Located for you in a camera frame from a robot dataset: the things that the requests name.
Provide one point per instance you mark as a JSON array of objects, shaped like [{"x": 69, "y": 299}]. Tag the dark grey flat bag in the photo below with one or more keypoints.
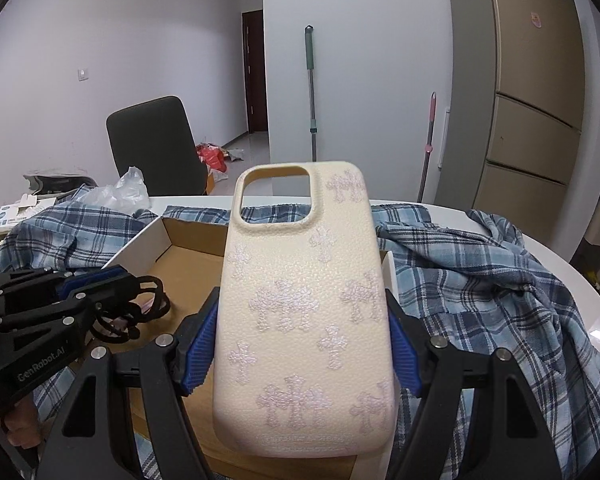
[{"x": 55, "y": 182}]

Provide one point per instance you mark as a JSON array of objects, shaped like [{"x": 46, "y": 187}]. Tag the white carton with blue print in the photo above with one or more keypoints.
[{"x": 7, "y": 217}]

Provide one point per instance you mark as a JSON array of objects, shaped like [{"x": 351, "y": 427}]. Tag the clear plastic bag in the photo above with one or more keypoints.
[{"x": 125, "y": 190}]

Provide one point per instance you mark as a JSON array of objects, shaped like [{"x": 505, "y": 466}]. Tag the dark wooden door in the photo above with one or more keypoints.
[{"x": 255, "y": 75}]

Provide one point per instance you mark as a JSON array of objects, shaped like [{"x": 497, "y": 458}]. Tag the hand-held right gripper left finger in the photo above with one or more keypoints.
[{"x": 200, "y": 355}]

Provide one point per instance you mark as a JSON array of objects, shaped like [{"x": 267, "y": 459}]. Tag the person's left hand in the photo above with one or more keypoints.
[{"x": 22, "y": 420}]

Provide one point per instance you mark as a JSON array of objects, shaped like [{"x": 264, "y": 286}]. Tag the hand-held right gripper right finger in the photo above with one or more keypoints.
[{"x": 402, "y": 350}]

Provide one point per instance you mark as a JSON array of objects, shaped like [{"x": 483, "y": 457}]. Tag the blue plaid cloth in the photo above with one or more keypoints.
[{"x": 480, "y": 310}]

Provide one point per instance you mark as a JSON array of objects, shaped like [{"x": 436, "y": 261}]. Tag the gold refrigerator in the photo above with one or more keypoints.
[{"x": 530, "y": 85}]

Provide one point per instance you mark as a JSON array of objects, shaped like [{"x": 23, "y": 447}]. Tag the cream embroidered phone case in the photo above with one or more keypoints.
[{"x": 300, "y": 335}]

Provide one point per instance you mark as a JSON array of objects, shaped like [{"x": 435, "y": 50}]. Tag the dark office chair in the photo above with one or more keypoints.
[{"x": 150, "y": 145}]

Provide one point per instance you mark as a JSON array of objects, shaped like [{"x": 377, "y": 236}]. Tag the red plastic bag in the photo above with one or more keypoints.
[{"x": 212, "y": 157}]

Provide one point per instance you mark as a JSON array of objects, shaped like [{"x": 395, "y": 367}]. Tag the white light switch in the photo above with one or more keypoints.
[{"x": 83, "y": 74}]

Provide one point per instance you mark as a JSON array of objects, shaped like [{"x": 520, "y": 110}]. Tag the pink round sticker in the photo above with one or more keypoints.
[{"x": 536, "y": 19}]

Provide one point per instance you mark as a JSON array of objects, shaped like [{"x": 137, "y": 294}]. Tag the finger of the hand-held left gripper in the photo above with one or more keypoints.
[
  {"x": 55, "y": 322},
  {"x": 95, "y": 280}
]

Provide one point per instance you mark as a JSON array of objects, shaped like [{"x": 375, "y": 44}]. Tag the shallow cardboard box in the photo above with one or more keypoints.
[{"x": 190, "y": 260}]

